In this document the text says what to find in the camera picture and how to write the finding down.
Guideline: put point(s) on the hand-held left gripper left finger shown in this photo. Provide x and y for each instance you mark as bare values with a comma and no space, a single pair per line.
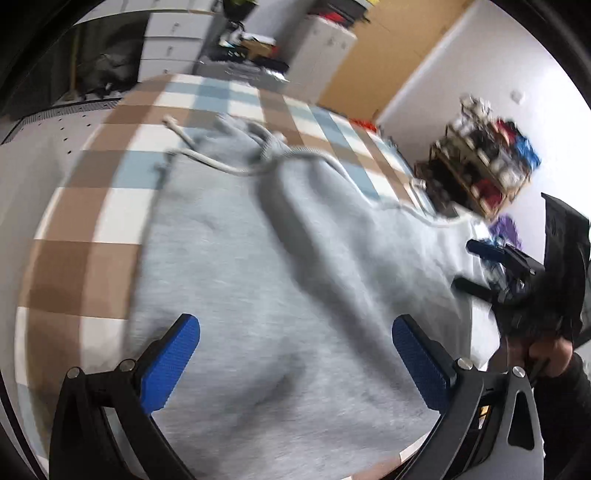
171,364

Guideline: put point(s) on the purple plastic bag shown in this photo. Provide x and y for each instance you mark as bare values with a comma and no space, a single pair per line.
505,230

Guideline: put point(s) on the person's right forearm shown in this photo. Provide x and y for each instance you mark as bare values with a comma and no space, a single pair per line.
568,415

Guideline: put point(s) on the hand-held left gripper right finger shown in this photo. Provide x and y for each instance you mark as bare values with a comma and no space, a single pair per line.
422,364

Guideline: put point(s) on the orange plastic bag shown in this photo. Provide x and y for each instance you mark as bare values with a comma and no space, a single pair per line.
364,124

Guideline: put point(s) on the grey bag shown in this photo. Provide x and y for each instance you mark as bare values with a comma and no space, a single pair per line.
108,69

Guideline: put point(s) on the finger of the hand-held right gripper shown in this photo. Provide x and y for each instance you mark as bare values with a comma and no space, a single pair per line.
485,248
475,287

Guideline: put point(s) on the wooden door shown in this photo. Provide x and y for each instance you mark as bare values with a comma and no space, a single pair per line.
392,60

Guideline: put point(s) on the red and black shoe box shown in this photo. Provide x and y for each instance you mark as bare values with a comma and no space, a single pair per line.
334,17

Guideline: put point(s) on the checkered bed sheet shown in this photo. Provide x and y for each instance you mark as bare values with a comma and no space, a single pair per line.
92,207

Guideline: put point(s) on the silver suitcase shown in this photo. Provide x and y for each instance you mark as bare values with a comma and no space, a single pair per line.
240,71

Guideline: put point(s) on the black flat box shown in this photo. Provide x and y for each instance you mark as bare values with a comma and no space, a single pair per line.
270,63

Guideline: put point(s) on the white desk with drawers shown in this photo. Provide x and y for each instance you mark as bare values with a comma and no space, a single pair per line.
171,46

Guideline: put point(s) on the wooden shoe rack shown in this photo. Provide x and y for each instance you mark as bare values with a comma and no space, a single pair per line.
461,184

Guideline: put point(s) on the person's right hand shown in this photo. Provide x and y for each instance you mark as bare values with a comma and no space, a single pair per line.
551,355

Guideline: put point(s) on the grey printed hoodie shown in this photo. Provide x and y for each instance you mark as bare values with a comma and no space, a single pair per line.
300,323

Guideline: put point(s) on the black wrapped flower bouquet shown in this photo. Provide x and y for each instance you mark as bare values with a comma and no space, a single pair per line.
240,7

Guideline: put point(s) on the small cardboard box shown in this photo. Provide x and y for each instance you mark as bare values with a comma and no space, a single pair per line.
258,46

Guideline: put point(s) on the black basket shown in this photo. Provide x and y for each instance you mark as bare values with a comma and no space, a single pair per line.
233,53

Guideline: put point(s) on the broom stick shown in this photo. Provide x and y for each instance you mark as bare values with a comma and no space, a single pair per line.
75,64

